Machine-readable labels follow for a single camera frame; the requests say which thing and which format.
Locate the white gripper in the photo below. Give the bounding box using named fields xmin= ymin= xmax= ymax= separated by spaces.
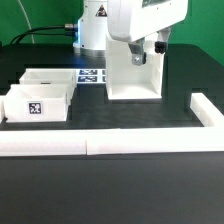
xmin=107 ymin=0 xmax=188 ymax=66

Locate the white drawer cabinet frame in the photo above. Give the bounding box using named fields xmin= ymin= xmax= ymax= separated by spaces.
xmin=106 ymin=33 xmax=164 ymax=100

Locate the white front drawer box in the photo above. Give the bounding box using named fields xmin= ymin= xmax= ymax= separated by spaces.
xmin=4 ymin=84 xmax=70 ymax=123

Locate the white drawer box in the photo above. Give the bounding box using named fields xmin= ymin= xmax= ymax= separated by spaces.
xmin=4 ymin=84 xmax=70 ymax=123
xmin=19 ymin=68 xmax=77 ymax=99

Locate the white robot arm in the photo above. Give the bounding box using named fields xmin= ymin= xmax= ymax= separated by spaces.
xmin=73 ymin=0 xmax=188 ymax=66

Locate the white rear drawer box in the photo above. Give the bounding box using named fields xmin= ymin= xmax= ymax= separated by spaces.
xmin=19 ymin=68 xmax=77 ymax=99

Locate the white marker tag sheet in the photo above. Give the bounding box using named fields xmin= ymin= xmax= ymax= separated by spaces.
xmin=76 ymin=69 xmax=106 ymax=84

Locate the white right fence bar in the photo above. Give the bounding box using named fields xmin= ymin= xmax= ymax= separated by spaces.
xmin=190 ymin=93 xmax=224 ymax=128

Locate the white fence bar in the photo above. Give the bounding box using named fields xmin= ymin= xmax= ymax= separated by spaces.
xmin=190 ymin=93 xmax=224 ymax=128
xmin=0 ymin=127 xmax=224 ymax=157
xmin=0 ymin=95 xmax=5 ymax=123

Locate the white front fence bar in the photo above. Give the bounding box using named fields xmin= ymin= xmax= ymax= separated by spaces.
xmin=0 ymin=127 xmax=224 ymax=157

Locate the white left fence bar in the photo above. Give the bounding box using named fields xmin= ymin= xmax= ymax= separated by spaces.
xmin=0 ymin=95 xmax=5 ymax=123

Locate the black cable bundle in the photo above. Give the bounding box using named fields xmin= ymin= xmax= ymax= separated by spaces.
xmin=9 ymin=23 xmax=79 ymax=46

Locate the thin white cable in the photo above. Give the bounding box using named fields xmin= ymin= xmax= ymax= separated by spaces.
xmin=17 ymin=0 xmax=36 ymax=44

